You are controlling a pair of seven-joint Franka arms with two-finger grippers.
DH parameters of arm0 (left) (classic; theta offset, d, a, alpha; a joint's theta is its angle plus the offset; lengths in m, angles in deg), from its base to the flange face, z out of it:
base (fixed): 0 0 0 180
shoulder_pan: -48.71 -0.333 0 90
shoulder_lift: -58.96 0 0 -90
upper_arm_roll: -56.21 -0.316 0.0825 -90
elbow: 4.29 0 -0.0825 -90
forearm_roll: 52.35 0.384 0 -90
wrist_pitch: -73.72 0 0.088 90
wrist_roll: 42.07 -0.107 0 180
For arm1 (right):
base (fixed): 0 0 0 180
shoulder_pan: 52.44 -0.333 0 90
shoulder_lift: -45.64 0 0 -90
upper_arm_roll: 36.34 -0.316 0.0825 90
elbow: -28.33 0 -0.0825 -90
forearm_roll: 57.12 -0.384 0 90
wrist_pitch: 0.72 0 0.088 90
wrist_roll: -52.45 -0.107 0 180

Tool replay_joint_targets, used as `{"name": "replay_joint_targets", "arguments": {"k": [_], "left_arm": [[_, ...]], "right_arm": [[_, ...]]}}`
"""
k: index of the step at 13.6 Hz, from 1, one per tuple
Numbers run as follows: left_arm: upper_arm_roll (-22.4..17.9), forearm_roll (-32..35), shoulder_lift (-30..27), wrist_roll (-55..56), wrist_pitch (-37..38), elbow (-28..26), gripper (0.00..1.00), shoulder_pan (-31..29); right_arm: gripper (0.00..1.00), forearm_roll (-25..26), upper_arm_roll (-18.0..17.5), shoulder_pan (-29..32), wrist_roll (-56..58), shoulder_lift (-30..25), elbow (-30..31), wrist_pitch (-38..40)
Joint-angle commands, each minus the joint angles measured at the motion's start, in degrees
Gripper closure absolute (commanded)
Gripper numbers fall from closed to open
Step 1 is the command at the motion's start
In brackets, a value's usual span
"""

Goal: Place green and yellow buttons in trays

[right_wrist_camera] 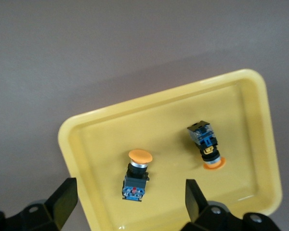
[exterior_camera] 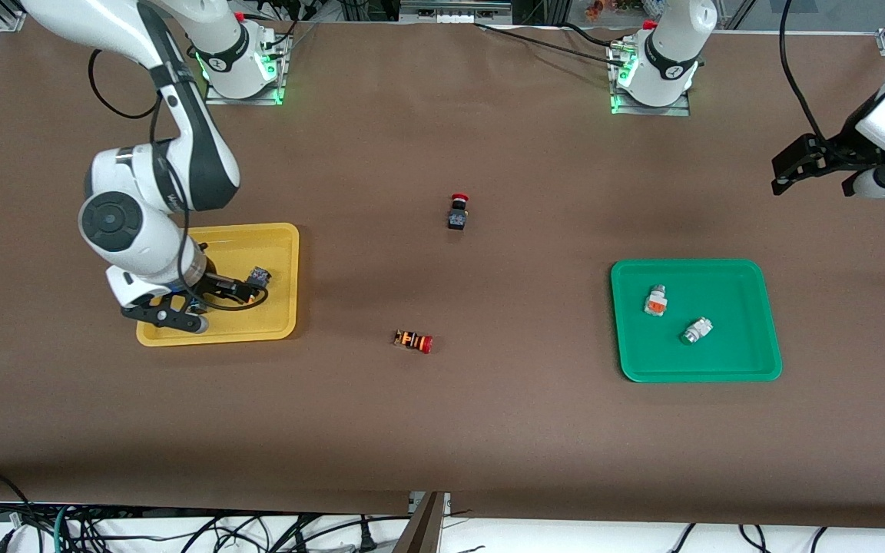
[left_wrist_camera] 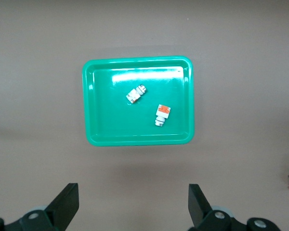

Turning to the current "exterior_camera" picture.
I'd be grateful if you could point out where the white pushbutton green clip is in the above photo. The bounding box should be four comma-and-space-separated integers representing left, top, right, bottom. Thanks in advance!
680, 316, 714, 346

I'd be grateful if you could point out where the yellow plastic tray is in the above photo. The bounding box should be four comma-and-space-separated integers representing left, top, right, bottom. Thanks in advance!
136, 223, 300, 348

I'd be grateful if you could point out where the green plastic tray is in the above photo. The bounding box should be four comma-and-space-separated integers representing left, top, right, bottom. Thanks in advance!
610, 259, 784, 383

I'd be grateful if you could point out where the red button orange body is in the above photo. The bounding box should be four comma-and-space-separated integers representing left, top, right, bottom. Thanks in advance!
393, 329, 435, 355

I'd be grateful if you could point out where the brown table cover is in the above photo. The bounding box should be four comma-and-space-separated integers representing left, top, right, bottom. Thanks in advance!
0, 14, 885, 531

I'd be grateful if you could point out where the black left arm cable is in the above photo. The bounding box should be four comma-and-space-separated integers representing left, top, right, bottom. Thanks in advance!
777, 0, 831, 147

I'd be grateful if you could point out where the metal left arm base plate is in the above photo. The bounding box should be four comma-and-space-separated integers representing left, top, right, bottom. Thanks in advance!
608, 42, 691, 117

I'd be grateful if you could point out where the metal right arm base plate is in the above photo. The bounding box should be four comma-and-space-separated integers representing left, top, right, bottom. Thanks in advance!
204, 31, 287, 107

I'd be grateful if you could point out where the black cable on table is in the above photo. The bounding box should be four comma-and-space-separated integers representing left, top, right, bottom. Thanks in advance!
473, 22, 635, 62

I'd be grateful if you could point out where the dark grey table post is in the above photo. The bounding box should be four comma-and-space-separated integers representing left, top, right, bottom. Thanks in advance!
393, 492, 444, 553

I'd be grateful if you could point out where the silver aluminium frame rail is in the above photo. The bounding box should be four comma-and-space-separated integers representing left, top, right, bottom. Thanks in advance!
400, 0, 512, 24

